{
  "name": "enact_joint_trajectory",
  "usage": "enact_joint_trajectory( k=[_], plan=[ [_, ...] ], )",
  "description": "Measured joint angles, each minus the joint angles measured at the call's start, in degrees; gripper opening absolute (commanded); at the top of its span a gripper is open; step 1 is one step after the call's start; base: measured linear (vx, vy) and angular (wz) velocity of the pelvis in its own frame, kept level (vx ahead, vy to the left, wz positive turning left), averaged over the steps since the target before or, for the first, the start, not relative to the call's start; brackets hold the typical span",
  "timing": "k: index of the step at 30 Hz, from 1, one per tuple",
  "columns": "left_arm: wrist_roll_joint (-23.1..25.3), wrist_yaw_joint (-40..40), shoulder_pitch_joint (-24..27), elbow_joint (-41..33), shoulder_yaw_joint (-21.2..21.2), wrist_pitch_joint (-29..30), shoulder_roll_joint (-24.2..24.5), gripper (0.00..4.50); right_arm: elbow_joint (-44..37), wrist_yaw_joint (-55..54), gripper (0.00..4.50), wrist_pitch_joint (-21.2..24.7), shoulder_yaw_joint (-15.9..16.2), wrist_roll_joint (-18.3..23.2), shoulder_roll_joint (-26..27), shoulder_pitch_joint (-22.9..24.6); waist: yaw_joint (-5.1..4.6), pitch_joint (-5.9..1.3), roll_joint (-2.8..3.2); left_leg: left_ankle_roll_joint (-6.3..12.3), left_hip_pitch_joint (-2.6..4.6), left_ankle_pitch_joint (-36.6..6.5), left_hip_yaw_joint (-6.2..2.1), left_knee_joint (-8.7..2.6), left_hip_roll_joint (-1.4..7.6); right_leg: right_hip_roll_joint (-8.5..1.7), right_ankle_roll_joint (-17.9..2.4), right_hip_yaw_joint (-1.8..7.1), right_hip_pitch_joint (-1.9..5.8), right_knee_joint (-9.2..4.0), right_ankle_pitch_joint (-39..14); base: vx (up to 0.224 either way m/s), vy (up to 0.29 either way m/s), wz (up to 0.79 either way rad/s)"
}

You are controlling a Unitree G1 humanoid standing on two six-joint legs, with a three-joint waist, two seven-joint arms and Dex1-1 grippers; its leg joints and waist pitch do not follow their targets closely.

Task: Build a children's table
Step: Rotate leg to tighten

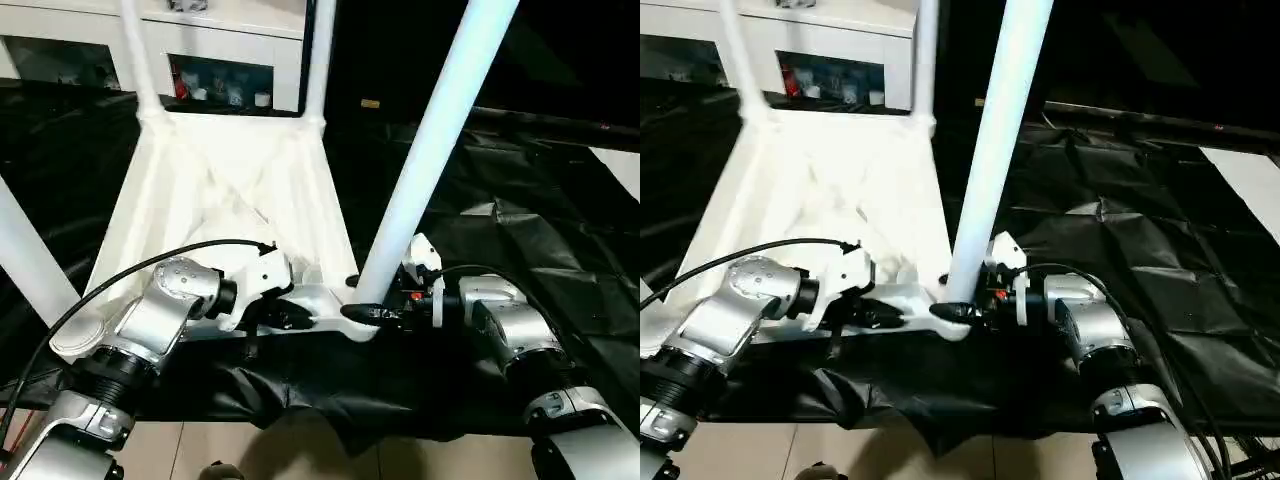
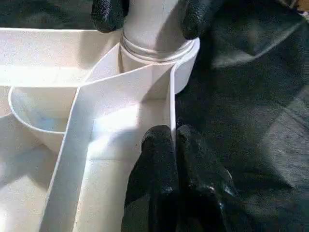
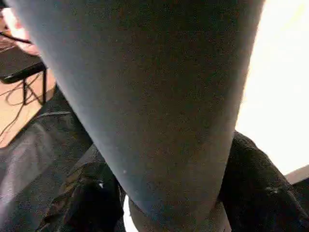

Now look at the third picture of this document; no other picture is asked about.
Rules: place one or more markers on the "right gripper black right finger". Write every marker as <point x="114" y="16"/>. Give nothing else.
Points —
<point x="265" y="198"/>

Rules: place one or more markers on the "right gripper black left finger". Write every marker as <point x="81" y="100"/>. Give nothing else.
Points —
<point x="89" y="203"/>

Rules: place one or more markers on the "white plastic table top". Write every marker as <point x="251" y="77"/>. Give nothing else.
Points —
<point x="280" y="87"/>

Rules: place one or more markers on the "white plastic table leg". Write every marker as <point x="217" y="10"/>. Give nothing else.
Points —
<point x="154" y="96"/>

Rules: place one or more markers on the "black plastic mat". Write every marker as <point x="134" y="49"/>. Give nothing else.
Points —
<point x="34" y="154"/>

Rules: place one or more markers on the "black power adapter box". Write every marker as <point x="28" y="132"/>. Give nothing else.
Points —
<point x="17" y="65"/>

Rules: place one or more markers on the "pink rounded object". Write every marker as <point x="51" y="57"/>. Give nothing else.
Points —
<point x="17" y="26"/>

